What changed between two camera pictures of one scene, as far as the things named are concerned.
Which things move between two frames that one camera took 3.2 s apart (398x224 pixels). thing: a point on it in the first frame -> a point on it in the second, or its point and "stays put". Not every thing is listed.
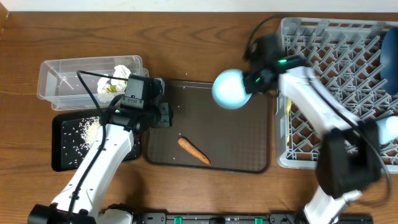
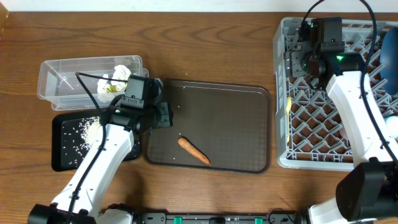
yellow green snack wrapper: x=112 y=88 stays put
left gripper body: x=164 y=121 stays put
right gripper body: x=261 y=80 -> x=295 y=63
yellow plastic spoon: x=288 y=103 stays put
